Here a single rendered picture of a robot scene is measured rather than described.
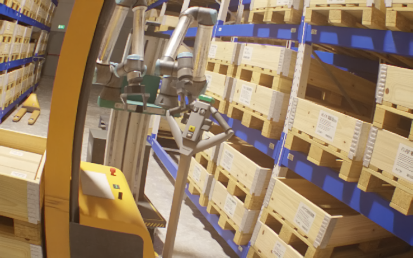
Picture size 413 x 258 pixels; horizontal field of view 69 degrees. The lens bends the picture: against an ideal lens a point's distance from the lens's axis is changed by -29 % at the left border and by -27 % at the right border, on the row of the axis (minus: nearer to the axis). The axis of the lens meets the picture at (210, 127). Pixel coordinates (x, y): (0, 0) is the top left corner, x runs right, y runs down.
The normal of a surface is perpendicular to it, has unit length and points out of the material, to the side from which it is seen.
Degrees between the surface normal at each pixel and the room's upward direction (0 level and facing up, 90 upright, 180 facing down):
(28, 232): 90
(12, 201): 90
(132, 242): 90
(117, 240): 90
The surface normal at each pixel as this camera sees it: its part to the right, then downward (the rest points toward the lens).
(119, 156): 0.42, 0.23
